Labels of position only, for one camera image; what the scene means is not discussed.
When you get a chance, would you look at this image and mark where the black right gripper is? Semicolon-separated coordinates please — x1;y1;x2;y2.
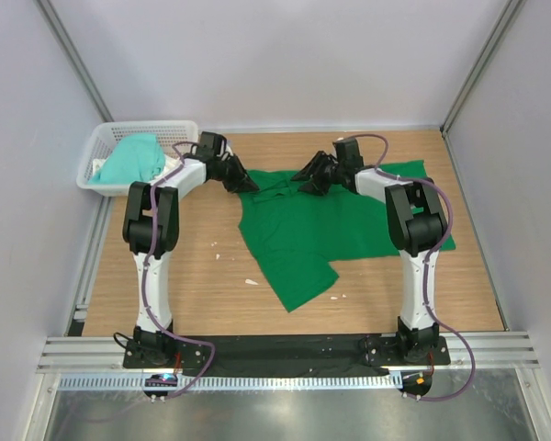
291;152;344;197

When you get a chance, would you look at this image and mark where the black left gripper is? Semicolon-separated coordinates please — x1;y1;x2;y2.
213;153;259;194

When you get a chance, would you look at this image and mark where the green t shirt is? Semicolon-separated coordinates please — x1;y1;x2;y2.
237;159;456;315

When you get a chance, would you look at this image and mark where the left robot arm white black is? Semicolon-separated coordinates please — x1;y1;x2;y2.
122;131;259;368

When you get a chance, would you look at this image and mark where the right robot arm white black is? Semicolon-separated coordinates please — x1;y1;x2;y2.
292;135;453;364

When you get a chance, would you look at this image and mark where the white t shirt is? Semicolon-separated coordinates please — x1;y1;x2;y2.
89;155;179;185

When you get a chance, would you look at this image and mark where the white plastic basket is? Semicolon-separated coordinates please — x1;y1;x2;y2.
76;120;198;197

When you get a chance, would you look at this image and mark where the teal t shirt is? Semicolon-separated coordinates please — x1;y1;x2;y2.
107;133;165;165

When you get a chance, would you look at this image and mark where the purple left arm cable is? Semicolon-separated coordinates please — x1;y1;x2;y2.
140;141;217;399

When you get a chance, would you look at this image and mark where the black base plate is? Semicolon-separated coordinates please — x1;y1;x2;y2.
119;334;451;379

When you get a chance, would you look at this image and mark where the white slotted cable duct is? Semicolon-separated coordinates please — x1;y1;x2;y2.
58;372;402;392

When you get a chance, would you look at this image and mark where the aluminium frame rail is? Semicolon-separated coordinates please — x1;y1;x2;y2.
38;332;539;378

